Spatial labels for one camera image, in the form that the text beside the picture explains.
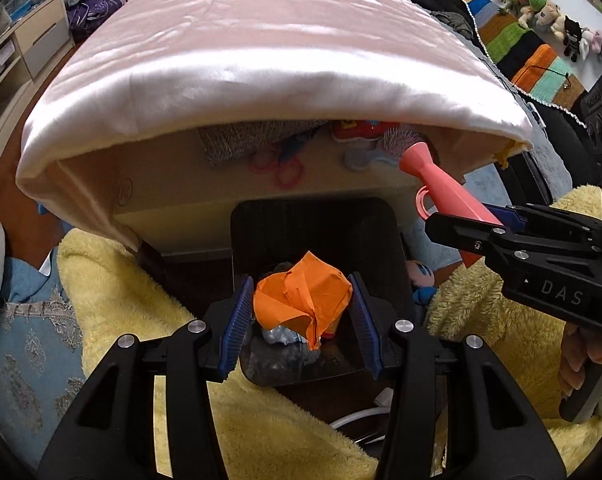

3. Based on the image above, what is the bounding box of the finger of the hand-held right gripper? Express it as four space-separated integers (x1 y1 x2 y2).
425 212 512 261
482 203 602 234

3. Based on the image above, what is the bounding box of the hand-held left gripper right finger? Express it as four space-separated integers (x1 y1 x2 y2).
347 272 568 480

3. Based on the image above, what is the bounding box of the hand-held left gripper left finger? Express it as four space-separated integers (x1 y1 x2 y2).
37 274 256 480

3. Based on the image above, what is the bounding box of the silver foil wrapper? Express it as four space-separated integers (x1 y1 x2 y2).
261 325 322 356

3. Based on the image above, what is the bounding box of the orange paper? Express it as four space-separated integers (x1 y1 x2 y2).
253 251 352 352

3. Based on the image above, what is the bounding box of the black trash bin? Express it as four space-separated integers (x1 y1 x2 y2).
230 197 416 388

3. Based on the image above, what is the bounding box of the person's right hand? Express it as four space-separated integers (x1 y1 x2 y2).
561 321 602 402

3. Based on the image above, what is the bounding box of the grey fluffy blanket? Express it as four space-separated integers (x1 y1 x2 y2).
526 105 572 196

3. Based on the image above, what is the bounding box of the blue plush doll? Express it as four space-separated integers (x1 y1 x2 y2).
406 260 439 306

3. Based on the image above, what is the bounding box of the black sofa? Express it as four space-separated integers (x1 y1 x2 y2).
421 0 602 201

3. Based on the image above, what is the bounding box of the yellow fluffy rug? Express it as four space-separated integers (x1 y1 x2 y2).
56 185 602 480

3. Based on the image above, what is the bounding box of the beige low table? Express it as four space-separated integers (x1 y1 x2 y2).
56 122 526 261

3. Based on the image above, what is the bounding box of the red plastic toy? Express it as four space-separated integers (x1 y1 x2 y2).
331 120 396 145

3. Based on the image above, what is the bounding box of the colourful crochet blanket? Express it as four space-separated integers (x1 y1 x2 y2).
453 0 589 108

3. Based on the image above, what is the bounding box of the woven beige mat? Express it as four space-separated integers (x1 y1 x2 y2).
198 121 326 168

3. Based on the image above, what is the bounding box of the blue plastic toy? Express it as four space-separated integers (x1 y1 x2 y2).
280 132 322 161

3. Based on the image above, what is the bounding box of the olive cloth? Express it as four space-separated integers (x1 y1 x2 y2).
438 10 474 36

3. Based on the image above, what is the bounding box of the row of plush toys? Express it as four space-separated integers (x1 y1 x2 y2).
448 0 602 63

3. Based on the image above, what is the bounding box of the blue patterned carpet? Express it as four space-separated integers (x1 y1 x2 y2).
0 162 516 466

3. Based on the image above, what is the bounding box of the pink satin tablecloth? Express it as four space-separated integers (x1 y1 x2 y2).
16 0 534 193

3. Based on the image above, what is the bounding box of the purple cloth bag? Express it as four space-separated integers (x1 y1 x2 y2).
66 0 124 41

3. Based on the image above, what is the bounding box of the wooden drawer cabinet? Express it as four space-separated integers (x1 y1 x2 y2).
0 0 76 161

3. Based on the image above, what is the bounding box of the white charger cable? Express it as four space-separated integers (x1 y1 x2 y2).
331 390 396 431

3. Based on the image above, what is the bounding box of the pink hair tie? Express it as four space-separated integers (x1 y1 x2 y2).
276 165 306 191
251 152 282 173

